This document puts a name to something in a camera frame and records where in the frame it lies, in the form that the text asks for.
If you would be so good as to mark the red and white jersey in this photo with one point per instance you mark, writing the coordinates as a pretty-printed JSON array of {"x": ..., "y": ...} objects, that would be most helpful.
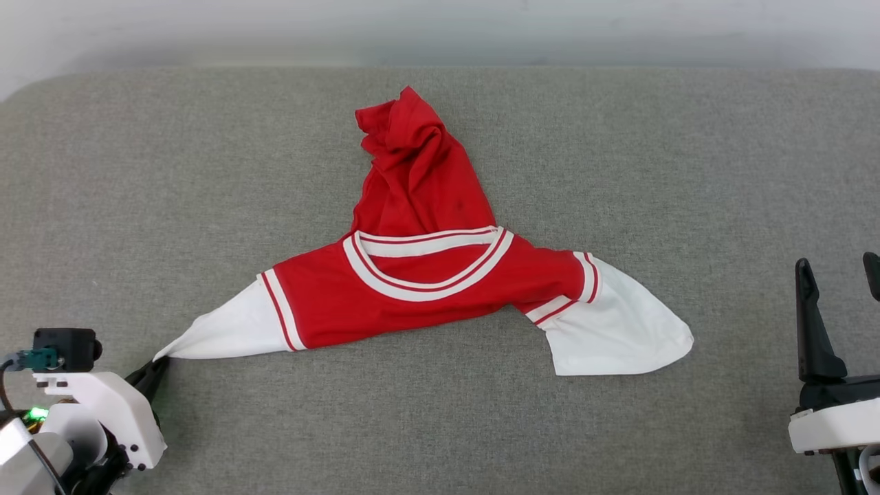
[{"x": 412, "y": 295}]

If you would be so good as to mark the teal left camera connector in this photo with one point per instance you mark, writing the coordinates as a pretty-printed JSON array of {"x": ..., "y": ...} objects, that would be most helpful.
[{"x": 38, "y": 359}]

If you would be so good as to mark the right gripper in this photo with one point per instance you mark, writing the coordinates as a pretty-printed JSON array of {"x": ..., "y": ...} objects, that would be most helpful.
[{"x": 835, "y": 393}]

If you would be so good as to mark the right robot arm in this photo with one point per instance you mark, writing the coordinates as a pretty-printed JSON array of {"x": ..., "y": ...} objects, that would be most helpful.
[{"x": 842, "y": 474}]

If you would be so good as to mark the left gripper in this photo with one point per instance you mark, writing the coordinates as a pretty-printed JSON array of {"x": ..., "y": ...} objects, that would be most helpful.
[{"x": 103, "y": 474}]

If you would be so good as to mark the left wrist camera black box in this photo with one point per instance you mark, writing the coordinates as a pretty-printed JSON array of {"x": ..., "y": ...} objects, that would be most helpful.
[{"x": 69, "y": 347}]

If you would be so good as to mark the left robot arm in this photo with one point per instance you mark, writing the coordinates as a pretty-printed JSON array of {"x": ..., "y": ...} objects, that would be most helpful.
[{"x": 27, "y": 460}]

